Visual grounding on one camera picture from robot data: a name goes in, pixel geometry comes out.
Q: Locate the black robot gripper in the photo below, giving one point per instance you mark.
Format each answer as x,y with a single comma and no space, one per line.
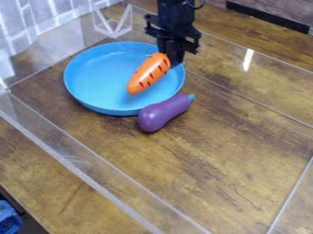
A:
172,27

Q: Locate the orange toy carrot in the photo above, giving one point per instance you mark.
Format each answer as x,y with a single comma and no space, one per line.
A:
150,72

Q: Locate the blue round plastic tray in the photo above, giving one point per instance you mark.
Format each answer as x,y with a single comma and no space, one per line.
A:
98,73

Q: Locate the purple toy eggplant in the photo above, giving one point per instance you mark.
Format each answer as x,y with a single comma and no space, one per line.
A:
158,114

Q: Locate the black baseboard strip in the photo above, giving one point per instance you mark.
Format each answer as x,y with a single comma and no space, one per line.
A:
278,20

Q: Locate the white patterned curtain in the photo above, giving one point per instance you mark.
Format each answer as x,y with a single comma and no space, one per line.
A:
29,18

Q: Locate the blue object at corner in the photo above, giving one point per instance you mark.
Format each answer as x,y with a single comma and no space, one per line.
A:
10,219

